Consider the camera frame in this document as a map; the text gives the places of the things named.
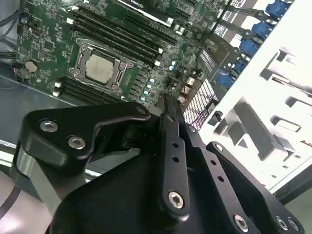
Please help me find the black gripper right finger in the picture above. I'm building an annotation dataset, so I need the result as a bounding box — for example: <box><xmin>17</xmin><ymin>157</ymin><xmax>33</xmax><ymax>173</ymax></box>
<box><xmin>170</xmin><ymin>97</ymin><xmax>305</xmax><ymax>234</ymax></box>

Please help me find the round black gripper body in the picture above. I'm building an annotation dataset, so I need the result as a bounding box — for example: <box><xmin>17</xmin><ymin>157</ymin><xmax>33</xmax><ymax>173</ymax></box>
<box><xmin>50</xmin><ymin>152</ymin><xmax>232</xmax><ymax>234</ymax></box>

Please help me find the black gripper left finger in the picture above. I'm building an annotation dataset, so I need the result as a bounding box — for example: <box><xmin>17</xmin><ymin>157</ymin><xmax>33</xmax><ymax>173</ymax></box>
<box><xmin>12</xmin><ymin>96</ymin><xmax>192</xmax><ymax>220</ymax></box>

